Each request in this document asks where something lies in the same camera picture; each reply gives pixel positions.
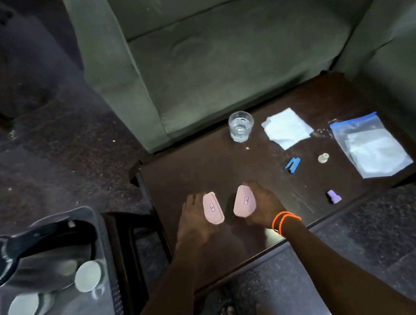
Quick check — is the clear zip bag blue seal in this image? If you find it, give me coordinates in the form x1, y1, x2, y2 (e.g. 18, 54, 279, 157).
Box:
328, 106, 416, 186

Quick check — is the person's right forearm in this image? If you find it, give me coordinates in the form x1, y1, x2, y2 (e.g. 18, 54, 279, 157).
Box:
280, 199, 416, 315

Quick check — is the small purple cap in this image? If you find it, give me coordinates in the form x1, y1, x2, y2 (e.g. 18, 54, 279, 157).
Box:
326, 188, 343, 206

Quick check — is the pink rectangular box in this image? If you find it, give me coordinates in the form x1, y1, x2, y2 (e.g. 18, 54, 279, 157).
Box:
229, 182, 259, 221
200, 190, 227, 228

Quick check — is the white ceramic cup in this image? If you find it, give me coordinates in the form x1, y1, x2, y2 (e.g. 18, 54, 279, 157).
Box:
71, 258, 109, 303
4, 289, 58, 315

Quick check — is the orange wrist bracelet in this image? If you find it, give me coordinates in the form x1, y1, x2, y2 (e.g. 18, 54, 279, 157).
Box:
269, 208, 305, 239

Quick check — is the white paper napkin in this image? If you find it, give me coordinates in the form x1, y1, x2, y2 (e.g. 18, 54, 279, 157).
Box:
259, 103, 317, 154

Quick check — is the dark wooden coffee table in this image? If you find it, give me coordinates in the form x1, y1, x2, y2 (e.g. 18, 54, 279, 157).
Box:
117, 57, 416, 310

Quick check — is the steel electric kettle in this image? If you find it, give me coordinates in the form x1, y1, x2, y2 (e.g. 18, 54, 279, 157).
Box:
0, 214, 106, 301

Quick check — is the blue clip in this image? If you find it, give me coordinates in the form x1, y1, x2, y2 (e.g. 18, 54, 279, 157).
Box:
283, 155, 304, 176

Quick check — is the person's left forearm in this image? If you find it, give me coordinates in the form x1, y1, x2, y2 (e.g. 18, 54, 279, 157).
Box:
96, 235, 220, 315

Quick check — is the clear drinking glass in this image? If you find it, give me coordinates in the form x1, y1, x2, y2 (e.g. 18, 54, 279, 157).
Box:
226, 109, 258, 145

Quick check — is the dark wooden stool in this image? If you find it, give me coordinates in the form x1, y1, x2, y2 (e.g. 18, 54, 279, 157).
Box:
99, 203, 182, 315

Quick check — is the green fabric armchair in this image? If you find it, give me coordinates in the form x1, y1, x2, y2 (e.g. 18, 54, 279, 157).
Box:
59, 0, 416, 165

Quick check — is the person's right hand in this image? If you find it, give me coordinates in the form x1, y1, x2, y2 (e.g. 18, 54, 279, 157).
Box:
236, 176, 289, 234

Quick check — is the green fabric sofa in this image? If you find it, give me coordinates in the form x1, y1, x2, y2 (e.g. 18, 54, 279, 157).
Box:
321, 0, 416, 214

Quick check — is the person's left hand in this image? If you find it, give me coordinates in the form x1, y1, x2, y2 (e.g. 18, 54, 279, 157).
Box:
169, 190, 223, 249

